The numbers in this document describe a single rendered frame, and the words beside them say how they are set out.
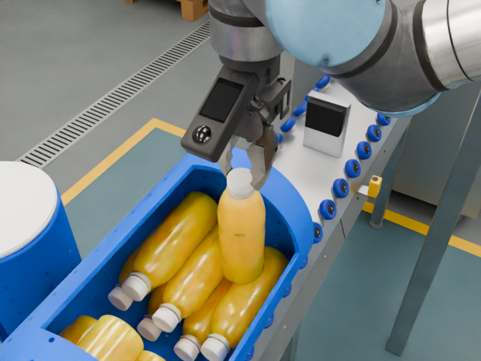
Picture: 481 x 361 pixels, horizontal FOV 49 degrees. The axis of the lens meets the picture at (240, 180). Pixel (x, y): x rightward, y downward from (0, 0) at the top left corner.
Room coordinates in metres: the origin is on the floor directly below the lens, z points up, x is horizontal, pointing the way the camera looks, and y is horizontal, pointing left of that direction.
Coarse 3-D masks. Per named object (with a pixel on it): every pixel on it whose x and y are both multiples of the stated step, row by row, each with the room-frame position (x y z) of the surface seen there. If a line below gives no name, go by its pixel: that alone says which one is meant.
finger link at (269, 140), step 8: (264, 128) 0.52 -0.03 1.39; (272, 128) 0.52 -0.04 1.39; (264, 136) 0.52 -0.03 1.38; (272, 136) 0.52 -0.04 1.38; (256, 144) 0.52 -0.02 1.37; (264, 144) 0.52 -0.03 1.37; (272, 144) 0.51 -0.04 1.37; (264, 152) 0.52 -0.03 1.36; (272, 152) 0.51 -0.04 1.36; (272, 160) 0.51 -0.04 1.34
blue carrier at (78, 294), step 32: (192, 160) 0.66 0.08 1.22; (160, 192) 0.58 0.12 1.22; (288, 192) 0.60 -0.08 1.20; (128, 224) 0.52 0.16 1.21; (288, 224) 0.56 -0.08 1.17; (96, 256) 0.46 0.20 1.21; (128, 256) 0.58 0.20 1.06; (288, 256) 0.61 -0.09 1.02; (64, 288) 0.41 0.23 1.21; (96, 288) 0.51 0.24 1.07; (32, 320) 0.36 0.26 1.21; (64, 320) 0.45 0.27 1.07; (128, 320) 0.50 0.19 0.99; (256, 320) 0.42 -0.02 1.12; (0, 352) 0.32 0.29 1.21; (32, 352) 0.31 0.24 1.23; (64, 352) 0.31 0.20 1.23; (160, 352) 0.45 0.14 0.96
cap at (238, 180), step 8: (240, 168) 0.55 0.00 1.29; (232, 176) 0.54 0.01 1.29; (240, 176) 0.54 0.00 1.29; (248, 176) 0.54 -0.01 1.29; (232, 184) 0.52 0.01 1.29; (240, 184) 0.52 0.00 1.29; (248, 184) 0.52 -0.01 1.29; (232, 192) 0.52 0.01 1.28; (240, 192) 0.52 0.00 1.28; (248, 192) 0.52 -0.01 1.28
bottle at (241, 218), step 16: (224, 192) 0.54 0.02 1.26; (256, 192) 0.54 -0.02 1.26; (224, 208) 0.52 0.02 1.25; (240, 208) 0.51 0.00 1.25; (256, 208) 0.52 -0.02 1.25; (224, 224) 0.51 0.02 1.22; (240, 224) 0.51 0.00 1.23; (256, 224) 0.51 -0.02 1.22; (224, 240) 0.51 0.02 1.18; (240, 240) 0.50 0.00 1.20; (256, 240) 0.51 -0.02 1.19; (224, 256) 0.52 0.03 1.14; (240, 256) 0.50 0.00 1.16; (256, 256) 0.51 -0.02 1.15; (224, 272) 0.52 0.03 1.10; (240, 272) 0.50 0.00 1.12; (256, 272) 0.51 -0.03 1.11
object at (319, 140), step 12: (312, 96) 1.03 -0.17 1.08; (324, 96) 1.03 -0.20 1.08; (312, 108) 1.01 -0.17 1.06; (324, 108) 1.00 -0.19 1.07; (336, 108) 0.99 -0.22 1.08; (348, 108) 0.99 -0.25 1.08; (312, 120) 1.01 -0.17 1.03; (324, 120) 1.00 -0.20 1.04; (336, 120) 0.98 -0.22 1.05; (348, 120) 1.01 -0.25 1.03; (312, 132) 1.03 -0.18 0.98; (324, 132) 1.00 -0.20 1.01; (336, 132) 0.98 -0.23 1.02; (312, 144) 1.03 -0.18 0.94; (324, 144) 1.01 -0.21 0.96; (336, 144) 1.00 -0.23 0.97; (336, 156) 0.99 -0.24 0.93
